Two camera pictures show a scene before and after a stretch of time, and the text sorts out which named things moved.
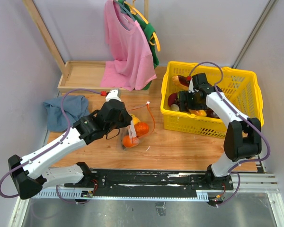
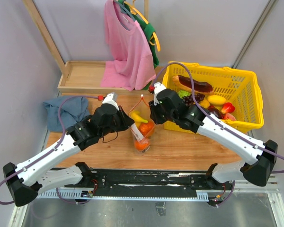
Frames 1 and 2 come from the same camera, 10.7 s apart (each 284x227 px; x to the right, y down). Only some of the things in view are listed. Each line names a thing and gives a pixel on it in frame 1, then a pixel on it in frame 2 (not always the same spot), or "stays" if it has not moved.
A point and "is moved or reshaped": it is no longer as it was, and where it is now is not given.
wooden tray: x=89 y=75 stays
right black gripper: x=184 y=95 → x=154 y=115
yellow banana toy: x=200 y=112 is moved or reshaped
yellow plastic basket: x=241 y=88 stays
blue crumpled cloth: x=76 y=107 stays
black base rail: x=147 y=184 stays
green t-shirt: x=149 y=32 stays
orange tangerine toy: x=129 y=142 → x=140 y=146
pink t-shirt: x=132 y=66 stays
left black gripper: x=127 y=120 stays
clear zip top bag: x=141 y=126 is moved or reshaped
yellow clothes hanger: x=134 y=11 stays
